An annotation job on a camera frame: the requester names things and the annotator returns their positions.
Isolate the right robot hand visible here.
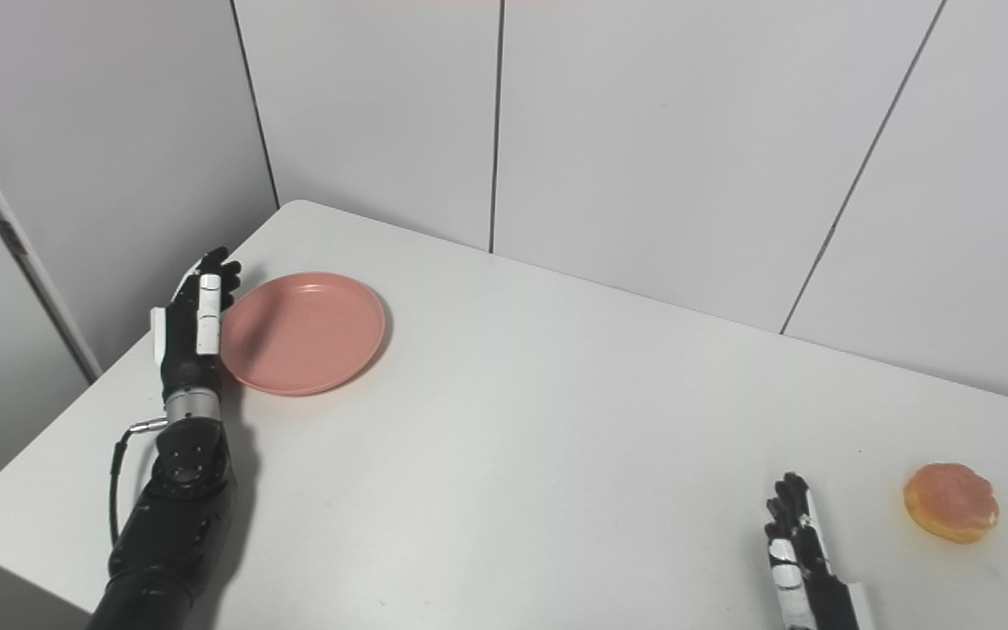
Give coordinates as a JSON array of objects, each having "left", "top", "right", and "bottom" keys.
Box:
[{"left": 764, "top": 472, "right": 875, "bottom": 630}]

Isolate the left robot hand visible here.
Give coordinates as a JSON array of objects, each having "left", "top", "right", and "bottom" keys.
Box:
[{"left": 150, "top": 247, "right": 242, "bottom": 402}]

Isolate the pink plate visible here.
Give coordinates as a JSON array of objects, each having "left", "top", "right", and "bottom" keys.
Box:
[{"left": 220, "top": 272, "right": 387, "bottom": 397}]

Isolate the cream puff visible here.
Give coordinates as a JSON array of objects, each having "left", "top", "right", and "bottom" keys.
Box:
[{"left": 903, "top": 463, "right": 1000, "bottom": 544}]

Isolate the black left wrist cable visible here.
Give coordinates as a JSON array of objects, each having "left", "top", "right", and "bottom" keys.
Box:
[{"left": 108, "top": 419, "right": 169, "bottom": 548}]

